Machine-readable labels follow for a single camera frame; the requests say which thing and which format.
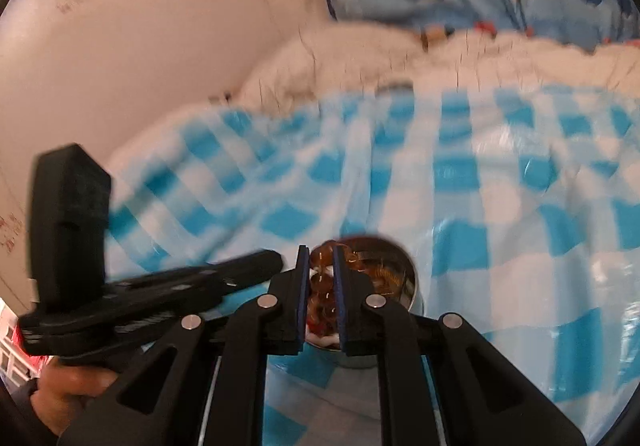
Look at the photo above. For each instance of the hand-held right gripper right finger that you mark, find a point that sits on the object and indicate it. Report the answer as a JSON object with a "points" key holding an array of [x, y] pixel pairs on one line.
{"points": [[340, 296]]}

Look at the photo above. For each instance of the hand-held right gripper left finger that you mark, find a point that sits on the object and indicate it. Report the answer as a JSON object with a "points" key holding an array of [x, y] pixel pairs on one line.
{"points": [[301, 296]]}

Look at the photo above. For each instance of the wooden bead ornament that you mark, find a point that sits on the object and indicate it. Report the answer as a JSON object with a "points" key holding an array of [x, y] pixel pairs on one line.
{"points": [[436, 34]]}

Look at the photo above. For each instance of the white duvet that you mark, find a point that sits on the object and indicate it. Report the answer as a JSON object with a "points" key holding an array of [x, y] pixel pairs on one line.
{"points": [[350, 55]]}

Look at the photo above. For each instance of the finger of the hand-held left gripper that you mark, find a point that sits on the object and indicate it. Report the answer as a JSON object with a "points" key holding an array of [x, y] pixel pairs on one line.
{"points": [[240, 271]]}

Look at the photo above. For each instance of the red and white object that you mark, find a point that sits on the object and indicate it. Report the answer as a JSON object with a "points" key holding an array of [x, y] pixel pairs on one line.
{"points": [[10, 351]]}

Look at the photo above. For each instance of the round metal tin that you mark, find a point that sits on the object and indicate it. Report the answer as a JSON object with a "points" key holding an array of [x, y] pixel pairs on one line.
{"points": [[402, 276]]}

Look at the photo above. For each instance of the blue checkered plastic sheet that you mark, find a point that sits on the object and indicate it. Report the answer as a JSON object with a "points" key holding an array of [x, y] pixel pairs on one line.
{"points": [[500, 226]]}

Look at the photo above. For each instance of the person's left hand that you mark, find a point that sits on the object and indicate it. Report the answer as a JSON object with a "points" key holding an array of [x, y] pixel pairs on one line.
{"points": [[65, 391]]}

